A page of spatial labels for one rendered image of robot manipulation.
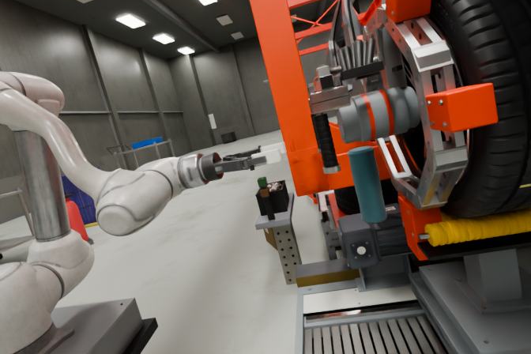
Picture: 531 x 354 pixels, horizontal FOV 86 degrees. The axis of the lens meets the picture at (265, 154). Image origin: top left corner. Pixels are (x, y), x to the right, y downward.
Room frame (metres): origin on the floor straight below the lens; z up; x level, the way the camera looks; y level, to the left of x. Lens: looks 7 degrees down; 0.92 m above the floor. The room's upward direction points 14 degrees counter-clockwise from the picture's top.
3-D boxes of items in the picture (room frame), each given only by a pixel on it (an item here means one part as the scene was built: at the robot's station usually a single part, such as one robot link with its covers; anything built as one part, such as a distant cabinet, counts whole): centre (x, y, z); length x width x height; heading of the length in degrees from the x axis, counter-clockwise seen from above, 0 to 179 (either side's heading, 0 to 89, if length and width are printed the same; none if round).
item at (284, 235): (1.52, 0.00, 0.21); 0.10 x 0.10 x 0.42; 80
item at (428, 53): (0.83, -0.42, 0.85); 0.54 x 0.07 x 0.54; 170
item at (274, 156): (0.66, 0.00, 0.83); 0.07 x 0.01 x 0.03; 80
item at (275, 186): (1.48, 0.01, 0.51); 0.20 x 0.14 x 0.13; 170
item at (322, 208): (2.62, -0.44, 0.28); 2.47 x 0.09 x 0.22; 170
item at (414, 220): (0.82, -0.45, 0.48); 0.16 x 0.12 x 0.17; 80
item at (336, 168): (0.70, -0.15, 0.83); 0.04 x 0.04 x 0.16
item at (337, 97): (0.70, -0.18, 0.93); 0.09 x 0.05 x 0.05; 80
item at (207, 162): (0.75, 0.12, 0.83); 0.09 x 0.08 x 0.07; 80
